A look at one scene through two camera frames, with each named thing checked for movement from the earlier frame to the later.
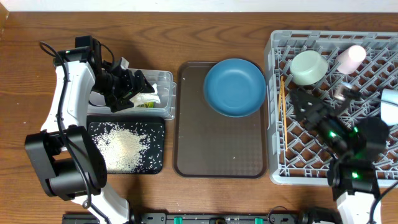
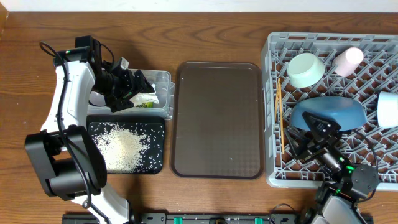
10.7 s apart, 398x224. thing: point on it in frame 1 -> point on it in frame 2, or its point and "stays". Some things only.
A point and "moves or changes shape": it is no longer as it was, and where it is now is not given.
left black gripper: (130, 91) stays
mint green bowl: (308, 67) stays
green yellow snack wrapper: (147, 104) stays
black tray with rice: (122, 149) stays
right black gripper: (311, 113) -> (327, 142)
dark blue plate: (235, 88) moves or changes shape
